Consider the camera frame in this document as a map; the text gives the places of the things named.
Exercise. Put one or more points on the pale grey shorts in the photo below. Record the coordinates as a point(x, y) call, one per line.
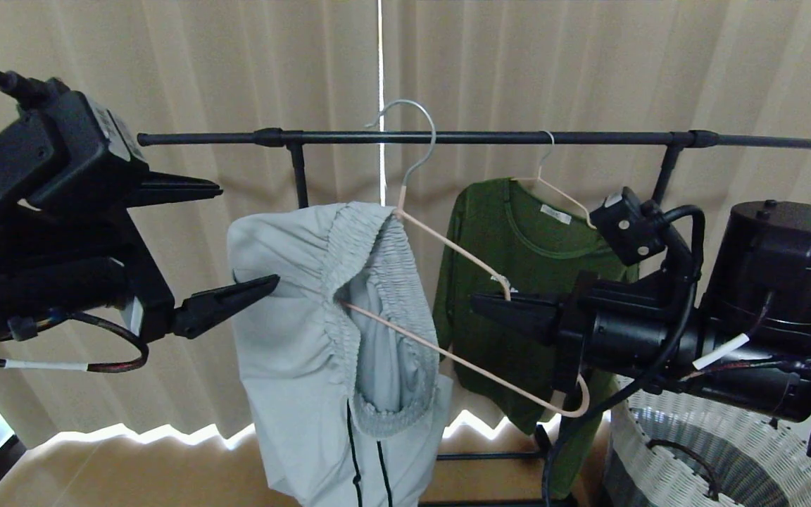
point(286, 352)

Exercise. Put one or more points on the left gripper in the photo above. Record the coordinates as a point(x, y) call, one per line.
point(60, 282)

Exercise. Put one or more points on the beige curtain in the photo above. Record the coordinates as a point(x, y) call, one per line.
point(166, 63)

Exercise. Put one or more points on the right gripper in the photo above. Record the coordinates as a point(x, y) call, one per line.
point(624, 338)

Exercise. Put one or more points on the black clothes rack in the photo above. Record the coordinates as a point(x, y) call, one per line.
point(490, 137)

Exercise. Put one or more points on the white laundry basket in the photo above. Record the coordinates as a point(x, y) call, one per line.
point(659, 429)

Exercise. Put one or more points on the green printed shirt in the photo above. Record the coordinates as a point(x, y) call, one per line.
point(539, 282)

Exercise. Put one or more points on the pink clothes hanger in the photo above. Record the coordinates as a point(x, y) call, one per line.
point(448, 245)
point(562, 196)

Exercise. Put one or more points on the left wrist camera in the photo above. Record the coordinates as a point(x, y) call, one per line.
point(60, 162)

